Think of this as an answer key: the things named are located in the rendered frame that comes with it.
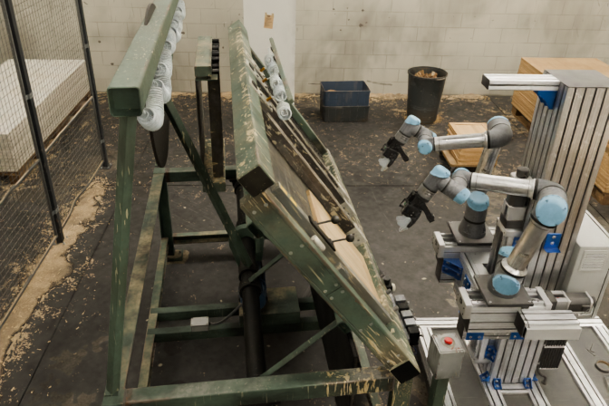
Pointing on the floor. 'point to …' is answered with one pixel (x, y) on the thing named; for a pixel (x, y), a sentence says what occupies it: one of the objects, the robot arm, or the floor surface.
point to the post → (438, 391)
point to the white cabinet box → (271, 4)
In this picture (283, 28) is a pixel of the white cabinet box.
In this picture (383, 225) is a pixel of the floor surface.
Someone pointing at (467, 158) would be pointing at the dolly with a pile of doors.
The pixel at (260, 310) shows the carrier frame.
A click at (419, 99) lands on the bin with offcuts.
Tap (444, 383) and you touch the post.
